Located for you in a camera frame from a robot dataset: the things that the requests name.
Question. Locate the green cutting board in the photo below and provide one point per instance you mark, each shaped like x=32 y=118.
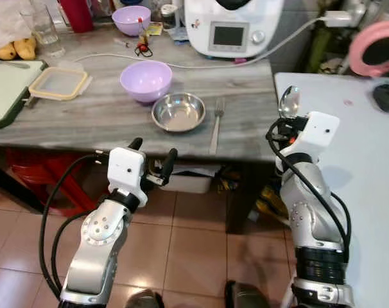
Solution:
x=8 y=93

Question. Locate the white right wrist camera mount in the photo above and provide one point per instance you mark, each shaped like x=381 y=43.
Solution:
x=318 y=135

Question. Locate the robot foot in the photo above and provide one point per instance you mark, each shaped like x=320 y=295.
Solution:
x=143 y=300
x=246 y=296

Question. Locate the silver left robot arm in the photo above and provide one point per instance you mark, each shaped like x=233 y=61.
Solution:
x=95 y=256

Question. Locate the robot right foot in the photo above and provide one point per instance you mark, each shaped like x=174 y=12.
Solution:
x=246 y=296

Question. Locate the yellow packet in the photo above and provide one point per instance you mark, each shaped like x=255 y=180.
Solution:
x=154 y=29

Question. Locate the large purple bowl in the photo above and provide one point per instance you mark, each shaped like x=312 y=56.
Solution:
x=146 y=80

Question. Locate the black flat device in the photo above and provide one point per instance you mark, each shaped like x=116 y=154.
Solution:
x=388 y=97

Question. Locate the white plastic box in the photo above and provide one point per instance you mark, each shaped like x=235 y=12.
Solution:
x=191 y=181

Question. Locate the steel fork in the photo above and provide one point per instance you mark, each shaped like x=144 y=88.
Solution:
x=217 y=125

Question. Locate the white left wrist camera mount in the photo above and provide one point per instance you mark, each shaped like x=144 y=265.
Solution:
x=125 y=170

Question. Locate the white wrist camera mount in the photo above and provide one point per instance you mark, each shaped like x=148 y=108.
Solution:
x=318 y=135
x=125 y=170

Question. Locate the stainless steel bowl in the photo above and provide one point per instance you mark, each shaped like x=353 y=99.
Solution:
x=178 y=113

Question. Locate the red thermos bottle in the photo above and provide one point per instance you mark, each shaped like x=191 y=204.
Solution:
x=76 y=16

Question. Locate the steel spoon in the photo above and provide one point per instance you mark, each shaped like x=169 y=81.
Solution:
x=289 y=101

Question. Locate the red plastic stool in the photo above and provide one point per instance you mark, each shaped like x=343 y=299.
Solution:
x=34 y=173

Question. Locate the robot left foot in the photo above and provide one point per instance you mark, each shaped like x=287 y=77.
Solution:
x=143 y=300

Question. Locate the yellow bananas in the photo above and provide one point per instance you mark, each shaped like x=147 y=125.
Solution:
x=18 y=49

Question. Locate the clear lid with yellow rim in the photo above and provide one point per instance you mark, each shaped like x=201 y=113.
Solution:
x=58 y=83

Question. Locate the dark table leg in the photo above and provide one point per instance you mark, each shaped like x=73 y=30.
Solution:
x=241 y=199

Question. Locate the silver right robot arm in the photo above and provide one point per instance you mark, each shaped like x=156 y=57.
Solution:
x=310 y=212

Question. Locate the small red sauce bottle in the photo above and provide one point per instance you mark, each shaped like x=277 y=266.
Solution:
x=142 y=35

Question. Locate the small purple bowl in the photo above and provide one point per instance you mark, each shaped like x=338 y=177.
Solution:
x=131 y=21

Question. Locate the glass jar with lid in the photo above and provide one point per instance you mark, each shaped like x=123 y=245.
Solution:
x=169 y=18

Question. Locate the white power adapter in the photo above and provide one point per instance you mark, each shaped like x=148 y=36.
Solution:
x=337 y=18

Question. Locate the clear drinking glass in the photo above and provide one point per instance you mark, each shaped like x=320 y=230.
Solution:
x=45 y=27

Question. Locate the white kitchen cooking machine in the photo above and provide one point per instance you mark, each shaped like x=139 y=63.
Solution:
x=233 y=22

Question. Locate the steel utensil on board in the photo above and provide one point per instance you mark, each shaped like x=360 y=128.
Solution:
x=11 y=63

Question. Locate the white plastic bag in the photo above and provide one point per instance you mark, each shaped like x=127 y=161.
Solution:
x=7 y=22

